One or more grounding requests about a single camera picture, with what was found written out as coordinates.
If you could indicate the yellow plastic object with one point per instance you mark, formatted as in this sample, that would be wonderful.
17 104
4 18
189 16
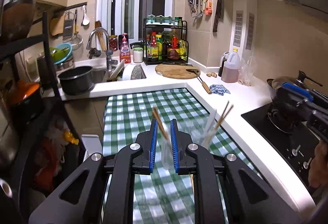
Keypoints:
70 136

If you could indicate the oil jug with yellow cap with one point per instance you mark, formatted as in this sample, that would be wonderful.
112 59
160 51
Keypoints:
230 67

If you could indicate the black glass gas stove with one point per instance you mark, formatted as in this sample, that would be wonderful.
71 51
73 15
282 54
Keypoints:
289 142

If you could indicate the black cooking pot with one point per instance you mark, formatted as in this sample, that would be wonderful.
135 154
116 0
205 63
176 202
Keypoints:
75 83

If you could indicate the red label sauce bottle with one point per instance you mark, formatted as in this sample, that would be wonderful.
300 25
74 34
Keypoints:
153 47

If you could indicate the yellow green bottle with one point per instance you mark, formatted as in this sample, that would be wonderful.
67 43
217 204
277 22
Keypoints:
159 44

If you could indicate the piece of ginger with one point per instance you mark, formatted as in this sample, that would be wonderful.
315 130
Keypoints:
212 75

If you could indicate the hanging wooden board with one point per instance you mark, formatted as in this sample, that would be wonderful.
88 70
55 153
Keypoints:
57 25

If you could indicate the dark scrubber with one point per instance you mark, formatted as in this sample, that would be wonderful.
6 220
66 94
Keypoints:
94 52

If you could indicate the green checkered tablecloth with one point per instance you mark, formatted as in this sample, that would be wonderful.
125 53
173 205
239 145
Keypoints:
133 116

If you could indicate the green colander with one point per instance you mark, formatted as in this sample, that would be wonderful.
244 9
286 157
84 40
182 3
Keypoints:
55 56

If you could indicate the yellow seasoning packet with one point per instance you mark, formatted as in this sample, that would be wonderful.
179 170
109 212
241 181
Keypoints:
182 49

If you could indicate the steel sink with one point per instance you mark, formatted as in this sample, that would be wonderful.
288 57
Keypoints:
98 75

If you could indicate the red jar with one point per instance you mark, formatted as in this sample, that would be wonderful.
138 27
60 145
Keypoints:
113 43

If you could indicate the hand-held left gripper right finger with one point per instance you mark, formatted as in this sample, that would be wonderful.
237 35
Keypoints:
174 147

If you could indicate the blue rag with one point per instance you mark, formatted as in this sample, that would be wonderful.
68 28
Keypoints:
219 89

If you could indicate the mesh strainer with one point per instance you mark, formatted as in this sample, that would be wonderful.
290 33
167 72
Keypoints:
76 42

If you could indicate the blue colander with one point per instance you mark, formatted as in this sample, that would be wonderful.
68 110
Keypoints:
65 51

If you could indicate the white canister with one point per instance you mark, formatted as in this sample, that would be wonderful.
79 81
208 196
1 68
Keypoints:
137 56

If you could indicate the orange pot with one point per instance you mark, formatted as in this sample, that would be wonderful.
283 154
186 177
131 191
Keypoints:
25 90

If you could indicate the round wooden cutting board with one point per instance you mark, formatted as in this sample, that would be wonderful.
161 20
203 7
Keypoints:
174 71

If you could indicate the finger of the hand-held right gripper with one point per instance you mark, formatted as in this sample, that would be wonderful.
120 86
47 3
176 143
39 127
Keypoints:
297 89
289 106

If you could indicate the hanging metal ladle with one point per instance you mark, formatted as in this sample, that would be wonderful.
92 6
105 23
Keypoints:
199 7

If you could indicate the white strainer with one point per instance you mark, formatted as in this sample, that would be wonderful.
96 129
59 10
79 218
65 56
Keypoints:
128 72

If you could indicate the silver stove knob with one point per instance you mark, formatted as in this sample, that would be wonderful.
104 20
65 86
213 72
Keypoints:
306 164
296 151

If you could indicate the metal kettle on stove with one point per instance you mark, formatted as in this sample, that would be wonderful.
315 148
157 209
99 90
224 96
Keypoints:
278 81

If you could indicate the large red sauce bottle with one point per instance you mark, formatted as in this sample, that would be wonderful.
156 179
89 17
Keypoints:
174 47

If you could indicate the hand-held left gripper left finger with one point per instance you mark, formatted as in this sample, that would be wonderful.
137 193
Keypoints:
153 147

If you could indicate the bunch of wooden chopsticks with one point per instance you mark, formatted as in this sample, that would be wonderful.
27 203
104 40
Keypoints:
221 121

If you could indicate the black dish rack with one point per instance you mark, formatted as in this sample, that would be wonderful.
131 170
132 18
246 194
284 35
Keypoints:
48 60

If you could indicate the white wall vent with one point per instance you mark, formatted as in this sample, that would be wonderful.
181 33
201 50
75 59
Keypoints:
250 31
238 29

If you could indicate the pink dish soap bottle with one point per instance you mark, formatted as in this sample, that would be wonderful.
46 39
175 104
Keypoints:
125 49

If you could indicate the metal grater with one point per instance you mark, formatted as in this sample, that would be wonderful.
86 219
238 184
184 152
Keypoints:
68 26

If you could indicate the tan wooden chopstick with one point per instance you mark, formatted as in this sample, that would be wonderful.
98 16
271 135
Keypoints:
162 121
158 124

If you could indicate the teal lid spice jar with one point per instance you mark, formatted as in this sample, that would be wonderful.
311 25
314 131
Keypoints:
160 19
151 19
168 19

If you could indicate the green lid spice jar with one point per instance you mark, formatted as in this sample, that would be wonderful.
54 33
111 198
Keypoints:
180 21
176 21

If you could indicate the clear plastic bag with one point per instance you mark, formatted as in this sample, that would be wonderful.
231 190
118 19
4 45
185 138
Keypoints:
247 72

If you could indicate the white plate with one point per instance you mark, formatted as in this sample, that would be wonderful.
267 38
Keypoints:
116 70

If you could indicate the clear plastic utensil holder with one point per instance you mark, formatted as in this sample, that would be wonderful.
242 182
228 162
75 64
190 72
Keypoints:
197 136

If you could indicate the steel cup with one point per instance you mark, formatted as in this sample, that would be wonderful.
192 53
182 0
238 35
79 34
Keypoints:
5 188

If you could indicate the chrome faucet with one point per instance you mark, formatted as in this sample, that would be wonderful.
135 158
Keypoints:
93 34

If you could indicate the dark bowl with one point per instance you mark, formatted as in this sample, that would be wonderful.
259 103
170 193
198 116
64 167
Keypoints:
19 18

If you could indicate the hanging kitchen scissors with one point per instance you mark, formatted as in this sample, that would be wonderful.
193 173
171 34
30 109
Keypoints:
192 3

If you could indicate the white ladle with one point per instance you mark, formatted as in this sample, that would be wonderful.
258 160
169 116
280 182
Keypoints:
85 20

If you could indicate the white stool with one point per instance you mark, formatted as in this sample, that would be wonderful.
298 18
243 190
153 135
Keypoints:
91 144

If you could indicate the dark sauce bottle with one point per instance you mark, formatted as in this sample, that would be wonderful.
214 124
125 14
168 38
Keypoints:
165 48

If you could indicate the black kitchen knife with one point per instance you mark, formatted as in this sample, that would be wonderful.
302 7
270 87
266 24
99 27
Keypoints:
173 62

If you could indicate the orange hanging peeler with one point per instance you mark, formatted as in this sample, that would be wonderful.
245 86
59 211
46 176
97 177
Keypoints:
208 6

